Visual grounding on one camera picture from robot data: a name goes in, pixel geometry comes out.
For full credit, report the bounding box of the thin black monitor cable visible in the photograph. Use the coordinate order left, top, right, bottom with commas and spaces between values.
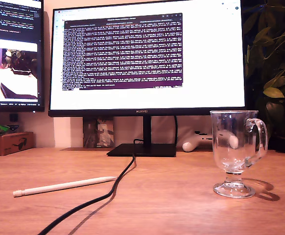
173, 115, 179, 145

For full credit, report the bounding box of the large black Huawei monitor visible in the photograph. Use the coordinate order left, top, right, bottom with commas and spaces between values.
48, 0, 248, 158

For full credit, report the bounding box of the cardboard box with sunglasses print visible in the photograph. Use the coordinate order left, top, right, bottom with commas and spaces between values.
0, 131, 35, 157

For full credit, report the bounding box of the black planter box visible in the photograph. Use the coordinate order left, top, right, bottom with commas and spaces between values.
267, 136, 285, 157

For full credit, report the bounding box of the white game controller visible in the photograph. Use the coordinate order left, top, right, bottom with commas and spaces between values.
182, 131, 214, 153

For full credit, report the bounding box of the small footed glass cup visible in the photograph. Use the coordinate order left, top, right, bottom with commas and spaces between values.
210, 110, 269, 199

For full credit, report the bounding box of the thick black table cable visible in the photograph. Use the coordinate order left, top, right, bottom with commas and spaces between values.
36, 138, 144, 235

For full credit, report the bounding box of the green leafy plant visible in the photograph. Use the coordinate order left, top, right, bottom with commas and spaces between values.
241, 0, 285, 147

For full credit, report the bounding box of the patterned grey picture box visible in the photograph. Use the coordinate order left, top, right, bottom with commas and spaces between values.
83, 117, 115, 148

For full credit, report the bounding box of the white pen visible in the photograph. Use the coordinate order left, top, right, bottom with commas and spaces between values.
12, 176, 118, 198

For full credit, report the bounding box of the black monitor showing code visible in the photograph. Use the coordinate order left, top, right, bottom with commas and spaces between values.
0, 0, 46, 113

